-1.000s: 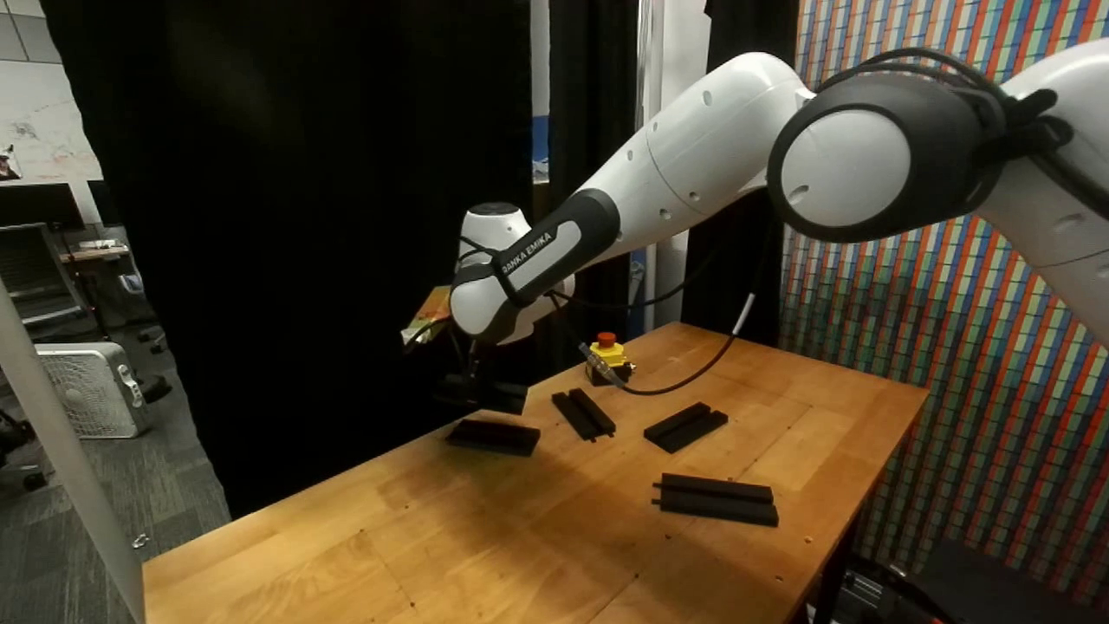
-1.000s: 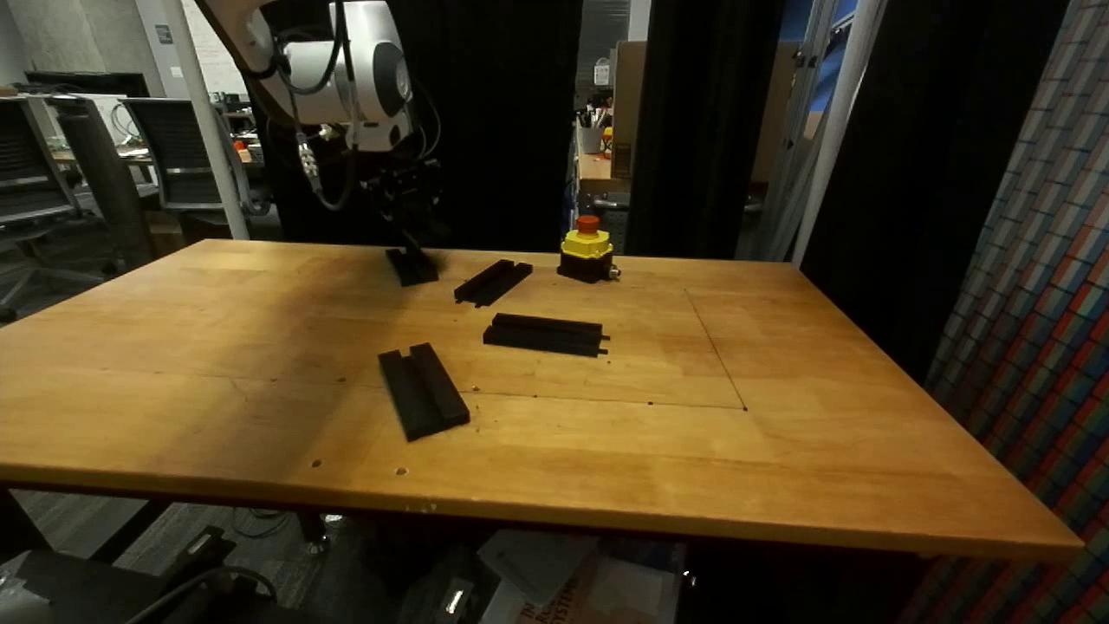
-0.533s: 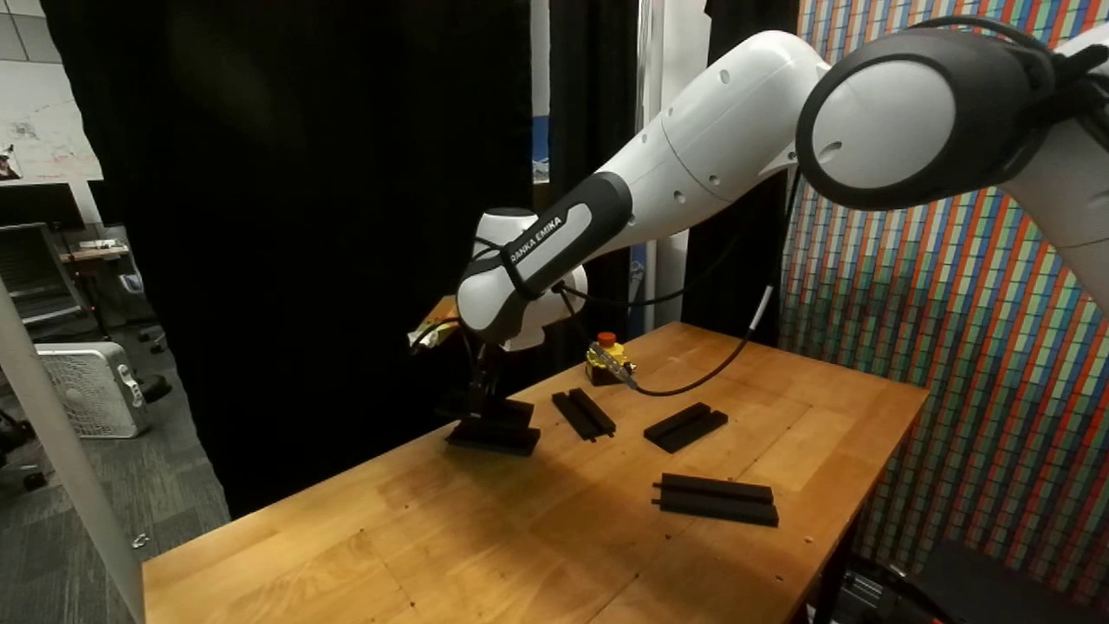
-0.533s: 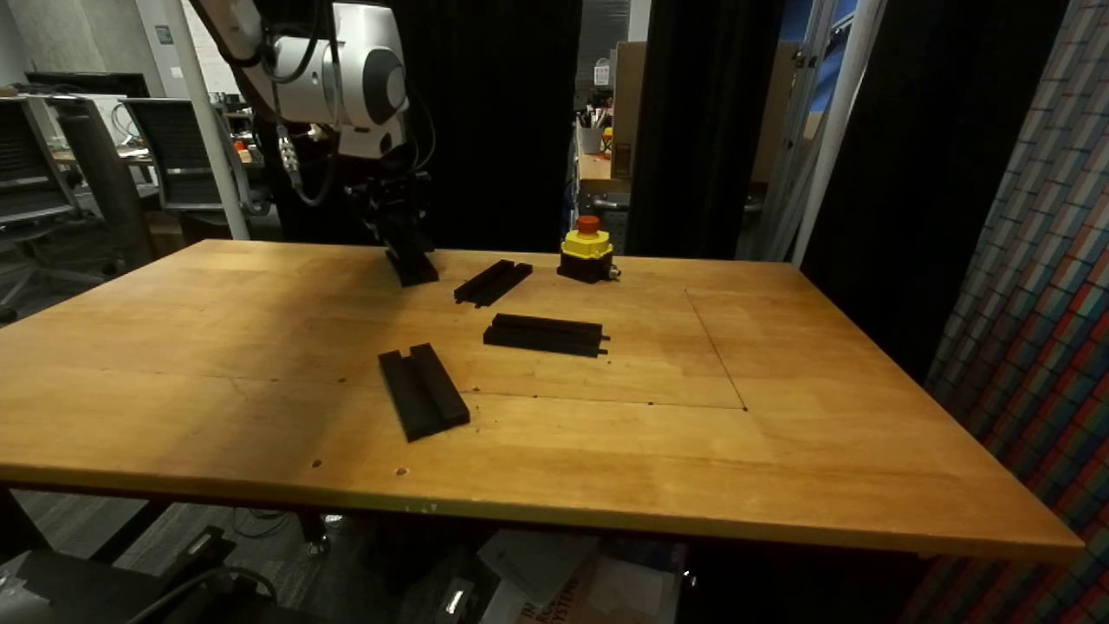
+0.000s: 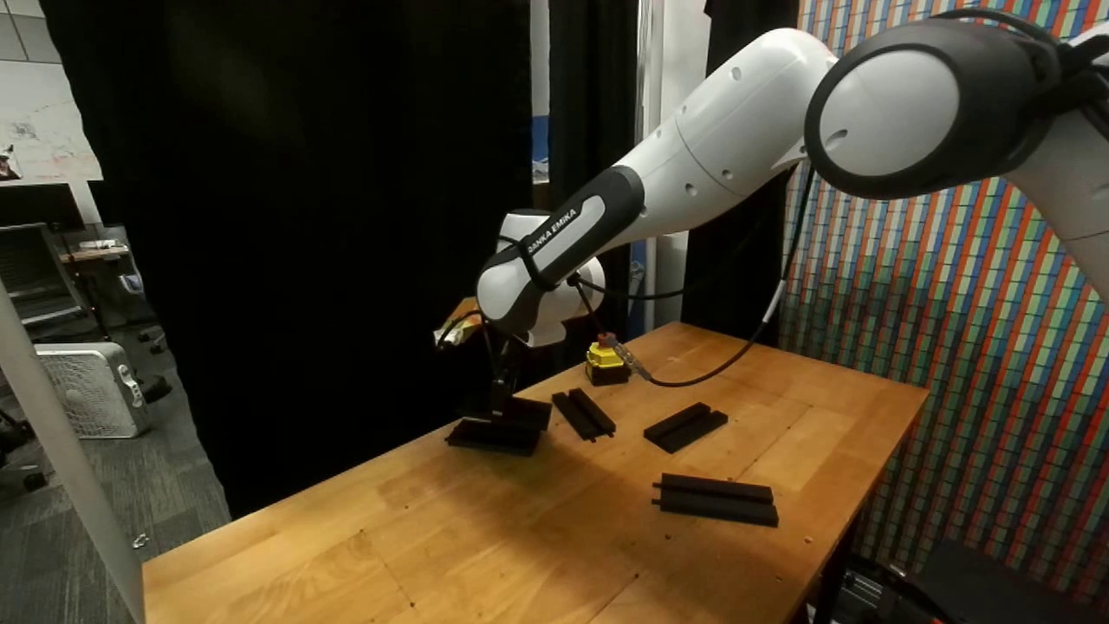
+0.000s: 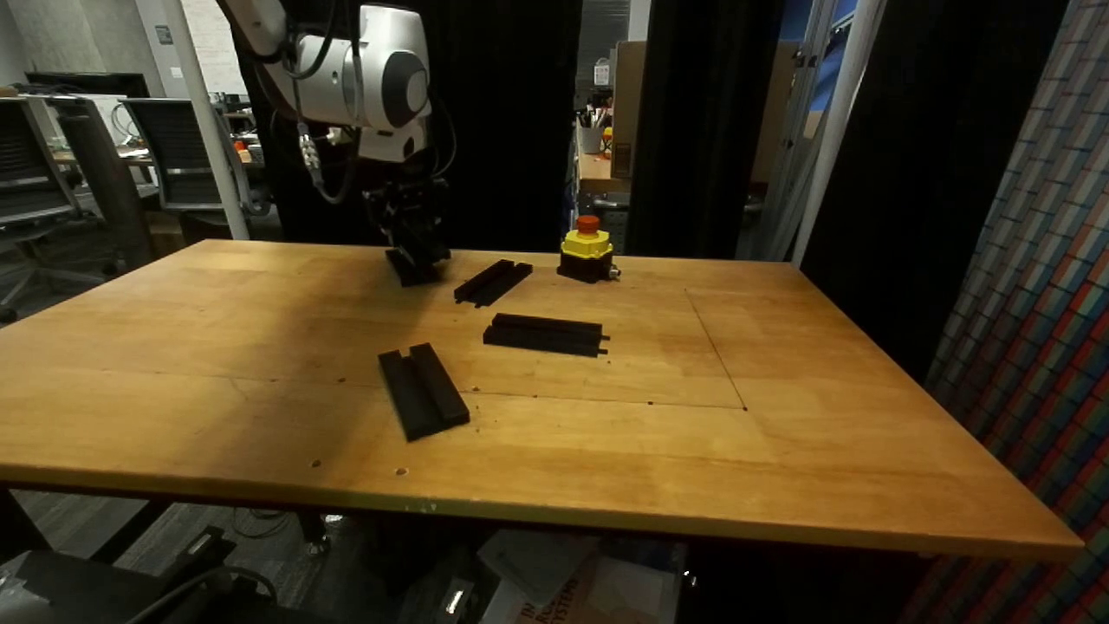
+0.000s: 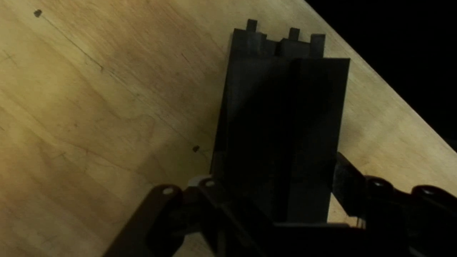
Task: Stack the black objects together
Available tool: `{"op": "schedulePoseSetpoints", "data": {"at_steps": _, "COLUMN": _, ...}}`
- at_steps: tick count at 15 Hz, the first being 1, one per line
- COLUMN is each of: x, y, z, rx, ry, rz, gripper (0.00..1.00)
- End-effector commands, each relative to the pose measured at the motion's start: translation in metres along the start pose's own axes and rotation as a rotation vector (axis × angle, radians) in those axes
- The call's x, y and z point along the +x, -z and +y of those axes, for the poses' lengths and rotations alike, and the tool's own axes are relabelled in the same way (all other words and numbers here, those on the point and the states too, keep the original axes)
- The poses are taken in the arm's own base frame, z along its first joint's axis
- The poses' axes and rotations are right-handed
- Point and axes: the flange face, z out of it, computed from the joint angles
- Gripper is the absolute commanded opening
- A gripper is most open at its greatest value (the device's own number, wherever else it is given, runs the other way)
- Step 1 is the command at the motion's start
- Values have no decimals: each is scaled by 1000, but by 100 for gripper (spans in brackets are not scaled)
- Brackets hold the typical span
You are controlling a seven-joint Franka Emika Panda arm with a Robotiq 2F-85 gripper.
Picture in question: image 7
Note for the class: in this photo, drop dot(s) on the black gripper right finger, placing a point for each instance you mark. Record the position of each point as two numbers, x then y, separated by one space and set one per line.
419 219

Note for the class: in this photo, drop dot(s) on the black grooved track piece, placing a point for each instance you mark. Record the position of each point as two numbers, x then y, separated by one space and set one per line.
309 143
252 44

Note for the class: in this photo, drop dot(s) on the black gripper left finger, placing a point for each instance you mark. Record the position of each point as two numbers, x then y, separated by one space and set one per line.
162 214

